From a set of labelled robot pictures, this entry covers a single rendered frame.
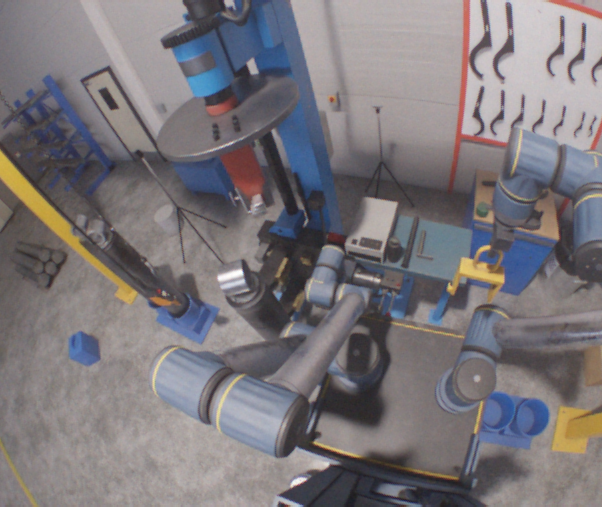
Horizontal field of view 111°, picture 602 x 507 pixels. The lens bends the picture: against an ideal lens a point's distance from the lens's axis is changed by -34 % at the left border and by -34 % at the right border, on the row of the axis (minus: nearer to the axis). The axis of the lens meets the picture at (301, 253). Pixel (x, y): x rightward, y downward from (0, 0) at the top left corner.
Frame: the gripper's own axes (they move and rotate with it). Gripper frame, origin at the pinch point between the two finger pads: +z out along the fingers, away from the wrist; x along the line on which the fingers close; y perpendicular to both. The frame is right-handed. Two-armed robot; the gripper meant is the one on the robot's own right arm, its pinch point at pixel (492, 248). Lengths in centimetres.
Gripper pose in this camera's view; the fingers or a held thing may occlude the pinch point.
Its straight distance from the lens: 94.7
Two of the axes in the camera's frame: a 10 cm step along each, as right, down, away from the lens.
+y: -9.0, -2.1, 3.9
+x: -3.9, 8.1, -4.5
